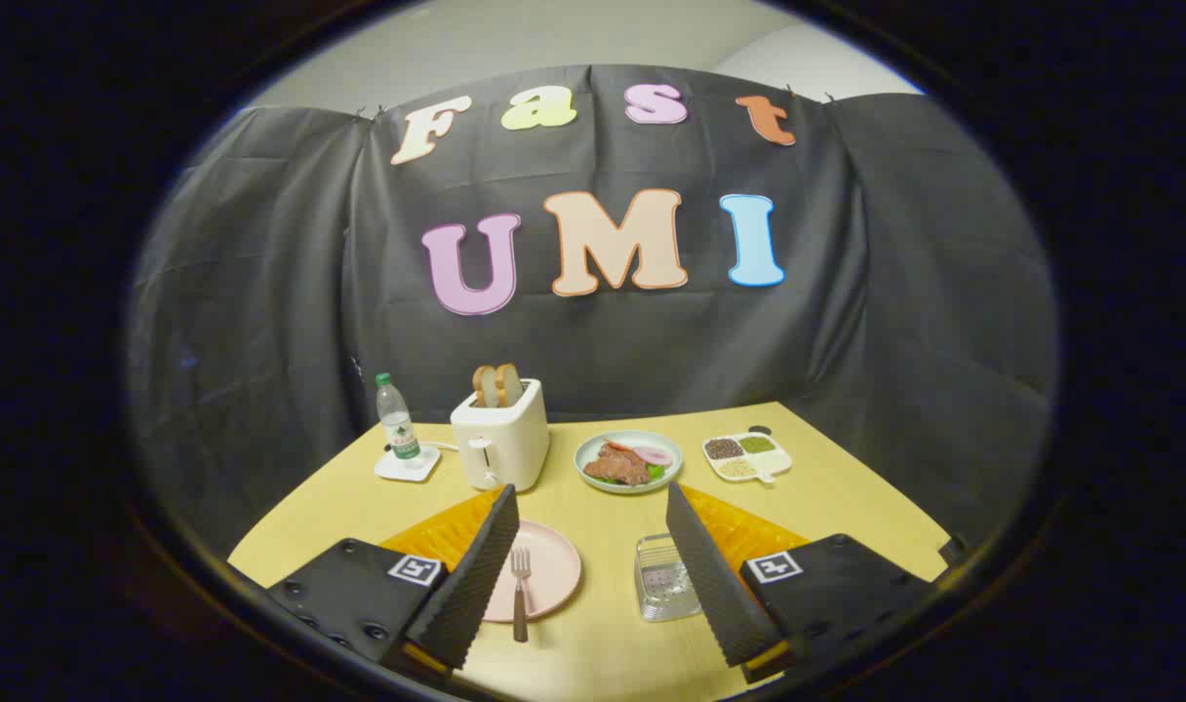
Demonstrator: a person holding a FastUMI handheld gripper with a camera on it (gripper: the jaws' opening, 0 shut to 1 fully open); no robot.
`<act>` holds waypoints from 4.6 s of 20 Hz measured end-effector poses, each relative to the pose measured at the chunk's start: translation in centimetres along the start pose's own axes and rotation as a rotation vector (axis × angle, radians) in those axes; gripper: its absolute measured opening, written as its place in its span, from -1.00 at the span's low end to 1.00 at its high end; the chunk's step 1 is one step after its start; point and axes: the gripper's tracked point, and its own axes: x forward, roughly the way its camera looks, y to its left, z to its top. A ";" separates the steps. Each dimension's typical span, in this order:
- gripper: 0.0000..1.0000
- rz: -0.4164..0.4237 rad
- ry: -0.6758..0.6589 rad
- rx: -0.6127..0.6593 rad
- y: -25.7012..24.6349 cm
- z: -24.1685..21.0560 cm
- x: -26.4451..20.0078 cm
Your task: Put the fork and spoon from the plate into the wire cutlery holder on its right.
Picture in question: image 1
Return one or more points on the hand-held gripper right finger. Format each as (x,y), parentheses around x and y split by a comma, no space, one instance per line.
(712,575)

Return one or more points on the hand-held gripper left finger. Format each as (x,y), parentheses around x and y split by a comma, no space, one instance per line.
(476,570)

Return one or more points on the perforated metal basket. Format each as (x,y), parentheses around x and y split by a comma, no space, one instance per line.
(663,585)

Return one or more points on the pink plate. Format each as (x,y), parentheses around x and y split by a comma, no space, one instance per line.
(554,570)

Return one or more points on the pile of yellow beans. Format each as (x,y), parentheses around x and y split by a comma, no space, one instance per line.
(737,468)

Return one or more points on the white square coaster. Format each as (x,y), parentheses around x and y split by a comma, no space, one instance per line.
(427,468)

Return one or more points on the pale green plate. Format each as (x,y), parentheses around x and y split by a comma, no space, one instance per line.
(671,468)

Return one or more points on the pile of dark beans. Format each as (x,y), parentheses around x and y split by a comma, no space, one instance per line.
(724,448)

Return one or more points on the white divided dish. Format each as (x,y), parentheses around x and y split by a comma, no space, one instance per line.
(773,463)

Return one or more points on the cream white toaster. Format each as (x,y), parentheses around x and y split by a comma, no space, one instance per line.
(505,444)

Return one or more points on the pink ham slice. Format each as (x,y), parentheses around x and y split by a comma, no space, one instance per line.
(653,455)

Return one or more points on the pile of green beans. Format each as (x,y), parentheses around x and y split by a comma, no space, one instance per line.
(757,445)

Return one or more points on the brown cooked meat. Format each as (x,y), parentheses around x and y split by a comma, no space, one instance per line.
(614,468)

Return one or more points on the orange sausage piece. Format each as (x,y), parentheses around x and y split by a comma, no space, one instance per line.
(617,447)

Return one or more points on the clear plastic water bottle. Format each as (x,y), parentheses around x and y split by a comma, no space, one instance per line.
(398,429)

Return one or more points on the toasted bread slice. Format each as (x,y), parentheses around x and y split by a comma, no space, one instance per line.
(510,383)
(484,387)

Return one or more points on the black table edge bracket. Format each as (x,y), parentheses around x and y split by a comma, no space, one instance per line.
(955,552)

